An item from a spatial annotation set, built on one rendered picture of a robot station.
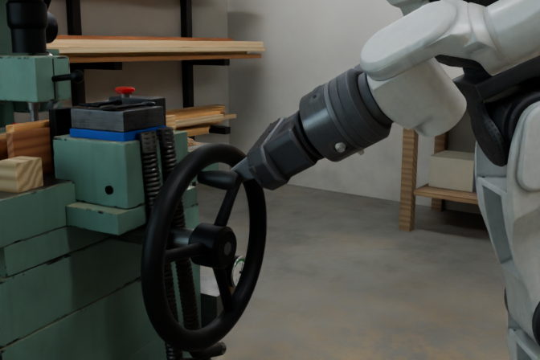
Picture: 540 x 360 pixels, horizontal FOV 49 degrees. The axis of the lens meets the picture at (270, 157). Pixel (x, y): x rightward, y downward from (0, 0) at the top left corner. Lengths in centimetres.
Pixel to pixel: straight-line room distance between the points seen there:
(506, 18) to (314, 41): 396
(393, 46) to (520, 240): 55
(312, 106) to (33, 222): 40
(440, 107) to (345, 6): 379
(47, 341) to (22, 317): 6
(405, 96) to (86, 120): 44
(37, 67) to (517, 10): 68
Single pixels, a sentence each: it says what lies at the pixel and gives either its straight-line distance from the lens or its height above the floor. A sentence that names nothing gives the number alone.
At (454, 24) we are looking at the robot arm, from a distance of 60.
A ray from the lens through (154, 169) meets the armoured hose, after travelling 82.
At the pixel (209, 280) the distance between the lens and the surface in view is 123.
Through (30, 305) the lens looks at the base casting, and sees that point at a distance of 86.
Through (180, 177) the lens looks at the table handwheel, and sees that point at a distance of 75.
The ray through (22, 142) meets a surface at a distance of 90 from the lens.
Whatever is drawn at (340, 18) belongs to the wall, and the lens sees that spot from 444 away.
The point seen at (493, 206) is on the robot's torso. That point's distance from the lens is 116.
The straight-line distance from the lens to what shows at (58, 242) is 87.
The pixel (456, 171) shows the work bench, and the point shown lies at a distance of 367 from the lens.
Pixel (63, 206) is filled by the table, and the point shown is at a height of 87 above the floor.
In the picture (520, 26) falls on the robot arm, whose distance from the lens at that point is 61.
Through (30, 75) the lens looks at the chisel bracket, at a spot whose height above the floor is 104.
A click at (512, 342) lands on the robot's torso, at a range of 130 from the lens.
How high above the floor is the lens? 108
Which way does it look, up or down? 11 degrees down
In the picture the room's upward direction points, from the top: straight up
